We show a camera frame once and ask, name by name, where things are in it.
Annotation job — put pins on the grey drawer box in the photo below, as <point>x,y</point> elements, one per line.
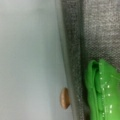
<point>89,30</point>

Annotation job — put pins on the brown round toy piece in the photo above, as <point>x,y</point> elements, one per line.
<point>64,98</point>

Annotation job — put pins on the green toy vegetable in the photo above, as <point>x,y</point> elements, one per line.
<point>103,86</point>

